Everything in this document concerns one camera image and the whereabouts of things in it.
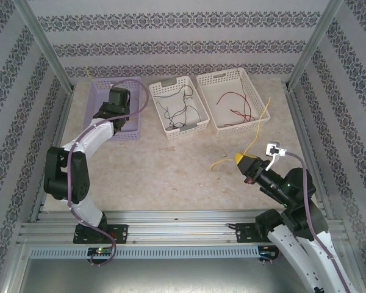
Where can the small white plastic basket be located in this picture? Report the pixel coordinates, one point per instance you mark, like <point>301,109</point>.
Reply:
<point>177,100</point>

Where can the aluminium frame post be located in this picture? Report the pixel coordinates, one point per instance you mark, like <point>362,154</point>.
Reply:
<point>45,45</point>
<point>312,45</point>

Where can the large white plastic basket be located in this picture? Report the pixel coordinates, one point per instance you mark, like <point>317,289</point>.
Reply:
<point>213,91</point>

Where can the aluminium side rail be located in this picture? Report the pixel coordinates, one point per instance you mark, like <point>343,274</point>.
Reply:
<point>299,122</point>
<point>62,122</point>

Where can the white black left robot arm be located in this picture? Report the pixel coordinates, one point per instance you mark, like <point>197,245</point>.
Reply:
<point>58,177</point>

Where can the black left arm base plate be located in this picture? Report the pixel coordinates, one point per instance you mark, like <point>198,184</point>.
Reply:
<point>122,233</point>

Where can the steel sheet panel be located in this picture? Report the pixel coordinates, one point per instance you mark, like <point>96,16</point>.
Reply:
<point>183,277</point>

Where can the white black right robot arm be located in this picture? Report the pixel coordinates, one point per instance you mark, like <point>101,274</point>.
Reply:
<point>289,253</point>

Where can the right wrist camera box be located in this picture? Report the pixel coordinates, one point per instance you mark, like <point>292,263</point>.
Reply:
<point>274,149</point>

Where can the purple plastic basket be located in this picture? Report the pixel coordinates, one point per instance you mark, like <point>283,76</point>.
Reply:
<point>131,135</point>

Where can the aluminium mounting rail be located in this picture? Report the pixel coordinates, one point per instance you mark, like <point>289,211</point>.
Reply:
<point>177,232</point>

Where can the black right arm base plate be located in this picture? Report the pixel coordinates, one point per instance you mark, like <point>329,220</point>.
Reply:
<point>244,233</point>

